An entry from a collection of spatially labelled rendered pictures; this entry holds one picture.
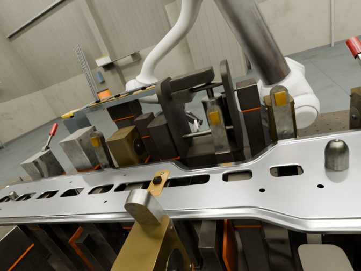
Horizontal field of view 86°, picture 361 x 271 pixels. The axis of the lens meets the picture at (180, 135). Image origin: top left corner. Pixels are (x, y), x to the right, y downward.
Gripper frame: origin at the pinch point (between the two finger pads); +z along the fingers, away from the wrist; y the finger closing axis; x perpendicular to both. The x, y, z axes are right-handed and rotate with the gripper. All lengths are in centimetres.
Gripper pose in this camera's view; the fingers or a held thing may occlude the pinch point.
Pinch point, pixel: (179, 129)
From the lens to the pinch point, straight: 73.0
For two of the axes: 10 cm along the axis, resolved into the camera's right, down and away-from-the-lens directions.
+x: 1.2, -8.3, -5.5
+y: -9.9, -0.6, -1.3
